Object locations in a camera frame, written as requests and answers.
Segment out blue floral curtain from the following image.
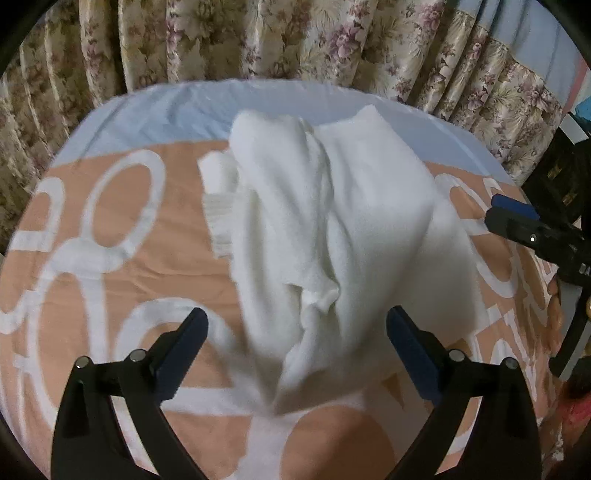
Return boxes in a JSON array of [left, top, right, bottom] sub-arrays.
[[1, 0, 589, 243]]

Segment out white knit sweater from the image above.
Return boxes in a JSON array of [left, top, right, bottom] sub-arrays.
[[198, 106, 486, 414]]

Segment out orange blue patterned bedsheet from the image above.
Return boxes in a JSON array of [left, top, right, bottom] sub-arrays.
[[1, 80, 563, 479]]

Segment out black appliance with blue light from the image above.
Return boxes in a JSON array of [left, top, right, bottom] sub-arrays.
[[522, 113, 590, 234]]

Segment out person's right hand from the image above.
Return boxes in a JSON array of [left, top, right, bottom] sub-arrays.
[[547, 275, 564, 355]]

